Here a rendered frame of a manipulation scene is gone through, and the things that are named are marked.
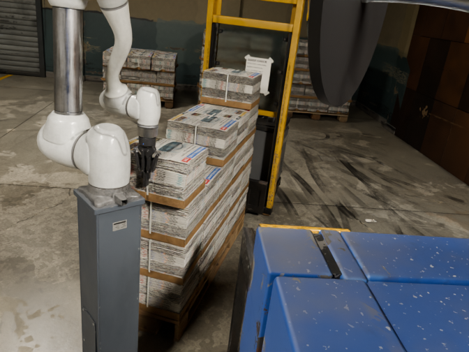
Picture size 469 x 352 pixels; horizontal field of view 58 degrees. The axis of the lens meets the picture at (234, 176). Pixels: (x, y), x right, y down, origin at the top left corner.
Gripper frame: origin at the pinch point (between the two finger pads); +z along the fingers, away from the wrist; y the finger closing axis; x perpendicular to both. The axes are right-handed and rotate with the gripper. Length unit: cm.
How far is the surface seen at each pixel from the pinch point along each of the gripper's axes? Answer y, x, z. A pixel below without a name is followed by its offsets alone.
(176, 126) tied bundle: 13, -65, -8
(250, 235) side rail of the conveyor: -52, 0, 16
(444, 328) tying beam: -89, 137, -58
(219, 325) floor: -36, -28, 96
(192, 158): -18.6, -9.3, -10.4
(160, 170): -6.0, -2.7, -4.2
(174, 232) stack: -13.1, -6.8, 28.2
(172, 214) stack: -11.1, -6.7, 18.6
